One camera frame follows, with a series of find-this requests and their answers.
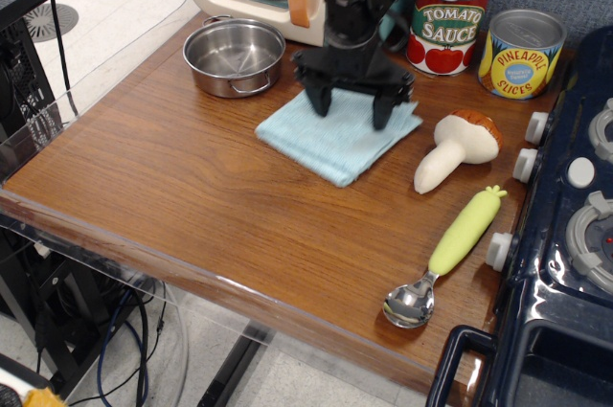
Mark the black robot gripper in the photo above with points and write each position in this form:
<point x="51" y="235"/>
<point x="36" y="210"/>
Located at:
<point x="353" y="63"/>

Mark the green handled metal spoon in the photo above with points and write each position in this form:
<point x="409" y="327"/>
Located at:
<point x="412" y="305"/>

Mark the plush toy mushroom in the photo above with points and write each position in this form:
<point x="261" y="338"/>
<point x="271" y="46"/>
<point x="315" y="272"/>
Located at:
<point x="464" y="136"/>

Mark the tomato sauce can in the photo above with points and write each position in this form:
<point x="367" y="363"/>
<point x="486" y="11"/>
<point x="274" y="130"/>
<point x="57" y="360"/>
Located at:
<point x="443" y="35"/>

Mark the stainless steel pot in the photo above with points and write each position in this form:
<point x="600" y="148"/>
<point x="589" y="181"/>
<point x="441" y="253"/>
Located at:
<point x="234" y="58"/>

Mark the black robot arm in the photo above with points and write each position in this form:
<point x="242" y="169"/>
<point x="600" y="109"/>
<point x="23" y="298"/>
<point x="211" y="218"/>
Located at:
<point x="355" y="16"/>

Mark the dark blue toy stove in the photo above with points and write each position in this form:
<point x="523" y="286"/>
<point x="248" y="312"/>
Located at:
<point x="552" y="343"/>

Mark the light blue cloth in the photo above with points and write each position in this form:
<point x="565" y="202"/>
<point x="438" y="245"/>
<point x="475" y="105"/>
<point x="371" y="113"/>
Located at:
<point x="342" y="145"/>

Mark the pineapple slices can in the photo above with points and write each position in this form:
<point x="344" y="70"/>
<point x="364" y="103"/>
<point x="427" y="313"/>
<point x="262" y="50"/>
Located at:
<point x="521" y="52"/>

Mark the black table leg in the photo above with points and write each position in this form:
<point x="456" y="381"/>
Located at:
<point x="234" y="367"/>

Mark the round floor vent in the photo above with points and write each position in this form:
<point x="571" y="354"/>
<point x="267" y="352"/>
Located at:
<point x="41" y="21"/>

